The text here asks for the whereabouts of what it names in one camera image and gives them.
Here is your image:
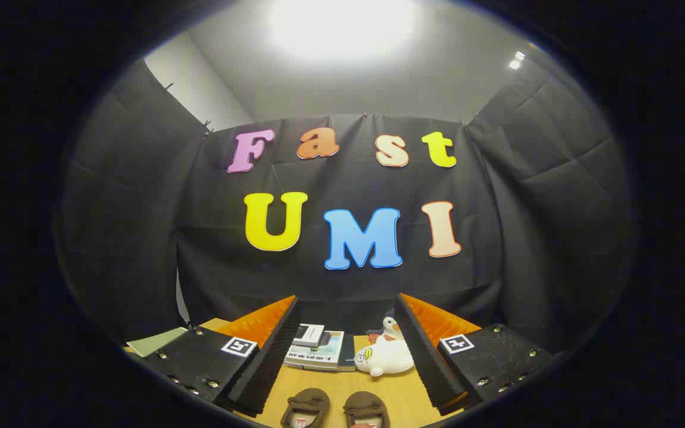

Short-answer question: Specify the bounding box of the penguin plush toy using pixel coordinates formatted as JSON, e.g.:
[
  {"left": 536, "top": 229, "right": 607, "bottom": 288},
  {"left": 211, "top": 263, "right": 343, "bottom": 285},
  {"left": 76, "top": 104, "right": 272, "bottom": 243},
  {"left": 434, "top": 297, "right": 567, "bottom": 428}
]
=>
[{"left": 366, "top": 309, "right": 406, "bottom": 342}]

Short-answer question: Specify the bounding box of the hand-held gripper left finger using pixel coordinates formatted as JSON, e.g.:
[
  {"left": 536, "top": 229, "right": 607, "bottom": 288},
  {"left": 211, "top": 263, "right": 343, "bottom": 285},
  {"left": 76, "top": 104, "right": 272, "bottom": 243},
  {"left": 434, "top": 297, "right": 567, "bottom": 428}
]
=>
[{"left": 140, "top": 295, "right": 301, "bottom": 418}]

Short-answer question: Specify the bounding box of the book with blue photo cover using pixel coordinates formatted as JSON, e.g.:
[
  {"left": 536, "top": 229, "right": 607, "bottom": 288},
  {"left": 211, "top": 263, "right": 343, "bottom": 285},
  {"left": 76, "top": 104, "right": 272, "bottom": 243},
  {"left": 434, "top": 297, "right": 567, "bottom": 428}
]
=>
[{"left": 293, "top": 324, "right": 325, "bottom": 348}]

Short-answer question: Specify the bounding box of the green fabric storage box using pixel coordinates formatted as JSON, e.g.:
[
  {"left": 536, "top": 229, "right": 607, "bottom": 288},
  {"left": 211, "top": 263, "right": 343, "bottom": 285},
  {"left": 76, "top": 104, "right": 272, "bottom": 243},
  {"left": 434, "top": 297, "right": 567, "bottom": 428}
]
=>
[{"left": 126, "top": 326, "right": 189, "bottom": 358}]

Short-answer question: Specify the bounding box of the brown fuzzy shoe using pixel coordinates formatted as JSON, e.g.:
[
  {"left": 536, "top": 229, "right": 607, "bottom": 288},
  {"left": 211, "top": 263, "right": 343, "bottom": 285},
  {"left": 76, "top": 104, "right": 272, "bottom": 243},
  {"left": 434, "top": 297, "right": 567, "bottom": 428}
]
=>
[
  {"left": 342, "top": 391, "right": 391, "bottom": 428},
  {"left": 281, "top": 388, "right": 331, "bottom": 428}
]

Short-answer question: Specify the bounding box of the book with pale blue cover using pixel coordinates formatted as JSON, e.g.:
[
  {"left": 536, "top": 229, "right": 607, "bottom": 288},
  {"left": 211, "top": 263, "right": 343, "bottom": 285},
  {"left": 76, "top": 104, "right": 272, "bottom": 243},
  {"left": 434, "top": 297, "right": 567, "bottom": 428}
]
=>
[{"left": 284, "top": 331, "right": 345, "bottom": 372}]

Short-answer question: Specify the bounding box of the white duck plush toy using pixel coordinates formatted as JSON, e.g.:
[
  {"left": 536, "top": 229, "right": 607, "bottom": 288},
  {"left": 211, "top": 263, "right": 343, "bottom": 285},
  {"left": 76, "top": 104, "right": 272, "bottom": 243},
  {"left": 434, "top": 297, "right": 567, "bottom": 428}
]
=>
[{"left": 353, "top": 334, "right": 416, "bottom": 377}]

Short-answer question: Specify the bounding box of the bright ceiling light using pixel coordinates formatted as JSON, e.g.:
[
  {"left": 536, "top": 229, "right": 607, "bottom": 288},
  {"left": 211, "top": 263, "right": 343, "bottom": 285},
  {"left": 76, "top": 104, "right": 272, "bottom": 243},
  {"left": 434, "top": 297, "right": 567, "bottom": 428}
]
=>
[{"left": 268, "top": 0, "right": 420, "bottom": 60}]

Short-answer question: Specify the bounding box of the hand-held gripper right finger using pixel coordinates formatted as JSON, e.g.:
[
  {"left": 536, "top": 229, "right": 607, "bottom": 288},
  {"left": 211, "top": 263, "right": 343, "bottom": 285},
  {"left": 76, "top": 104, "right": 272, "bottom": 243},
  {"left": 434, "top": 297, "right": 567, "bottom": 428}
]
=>
[{"left": 394, "top": 292, "right": 557, "bottom": 417}]

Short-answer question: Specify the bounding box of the black book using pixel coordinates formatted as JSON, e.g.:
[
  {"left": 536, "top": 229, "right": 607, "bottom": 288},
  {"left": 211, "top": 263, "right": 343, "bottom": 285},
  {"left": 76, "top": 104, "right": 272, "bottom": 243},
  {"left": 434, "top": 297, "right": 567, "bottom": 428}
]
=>
[{"left": 338, "top": 334, "right": 356, "bottom": 373}]

